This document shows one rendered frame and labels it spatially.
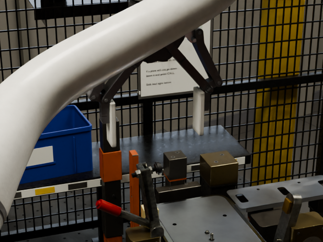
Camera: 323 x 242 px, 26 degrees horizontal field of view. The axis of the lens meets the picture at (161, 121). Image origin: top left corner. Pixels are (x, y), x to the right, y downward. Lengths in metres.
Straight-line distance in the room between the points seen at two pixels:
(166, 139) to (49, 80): 1.34
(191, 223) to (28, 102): 1.03
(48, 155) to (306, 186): 0.68
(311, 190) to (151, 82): 0.55
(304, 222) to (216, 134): 0.55
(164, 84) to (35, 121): 1.34
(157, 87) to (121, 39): 1.30
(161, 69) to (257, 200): 0.49
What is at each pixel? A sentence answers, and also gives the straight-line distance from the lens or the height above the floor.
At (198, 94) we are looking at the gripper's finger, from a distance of 1.04.
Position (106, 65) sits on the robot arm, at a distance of 0.74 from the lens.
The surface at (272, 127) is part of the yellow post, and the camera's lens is 2.28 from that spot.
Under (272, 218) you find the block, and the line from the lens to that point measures 1.77.
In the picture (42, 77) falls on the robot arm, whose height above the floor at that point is 1.65.
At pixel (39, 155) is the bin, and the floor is 1.10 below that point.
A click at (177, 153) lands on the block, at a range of 1.85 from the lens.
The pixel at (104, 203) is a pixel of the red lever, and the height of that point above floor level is 1.14.
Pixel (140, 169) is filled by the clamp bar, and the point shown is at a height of 1.21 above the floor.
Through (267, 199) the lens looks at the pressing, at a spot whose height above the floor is 1.00.
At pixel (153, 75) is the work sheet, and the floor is 1.21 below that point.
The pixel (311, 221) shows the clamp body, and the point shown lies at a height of 1.05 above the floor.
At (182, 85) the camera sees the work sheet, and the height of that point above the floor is 1.17.
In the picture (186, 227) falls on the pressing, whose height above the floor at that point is 1.00.
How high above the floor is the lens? 1.89
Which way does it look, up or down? 23 degrees down
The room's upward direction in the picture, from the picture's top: straight up
